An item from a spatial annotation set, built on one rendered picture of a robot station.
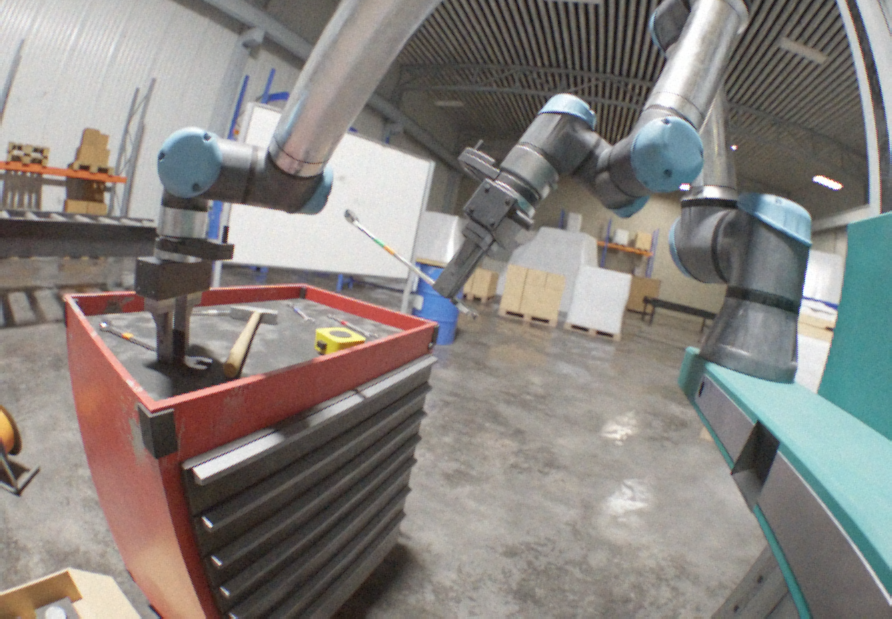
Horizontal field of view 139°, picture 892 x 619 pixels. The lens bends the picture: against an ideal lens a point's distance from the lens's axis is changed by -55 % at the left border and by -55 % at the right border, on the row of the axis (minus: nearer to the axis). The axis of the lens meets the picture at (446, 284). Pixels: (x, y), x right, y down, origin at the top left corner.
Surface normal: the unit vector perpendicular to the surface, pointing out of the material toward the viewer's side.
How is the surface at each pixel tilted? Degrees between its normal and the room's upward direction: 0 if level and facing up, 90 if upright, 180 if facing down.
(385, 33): 141
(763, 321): 72
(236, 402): 90
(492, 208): 83
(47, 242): 90
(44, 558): 0
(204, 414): 90
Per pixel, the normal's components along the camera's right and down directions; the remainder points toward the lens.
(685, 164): -0.02, 0.10
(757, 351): -0.59, -0.35
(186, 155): 0.61, 0.20
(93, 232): 0.93, 0.21
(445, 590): 0.19, -0.98
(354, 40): -0.11, 0.77
